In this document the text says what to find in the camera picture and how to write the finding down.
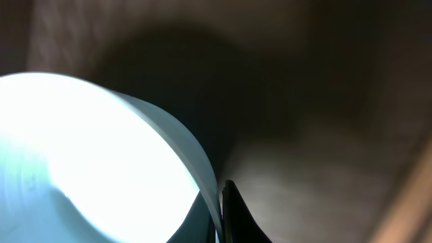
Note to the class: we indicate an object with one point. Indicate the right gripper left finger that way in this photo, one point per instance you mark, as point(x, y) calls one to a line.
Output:
point(198, 226)

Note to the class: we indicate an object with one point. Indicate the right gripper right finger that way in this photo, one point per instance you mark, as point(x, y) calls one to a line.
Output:
point(238, 223)

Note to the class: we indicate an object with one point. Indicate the light blue bowl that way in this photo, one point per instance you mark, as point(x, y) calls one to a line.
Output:
point(82, 163)

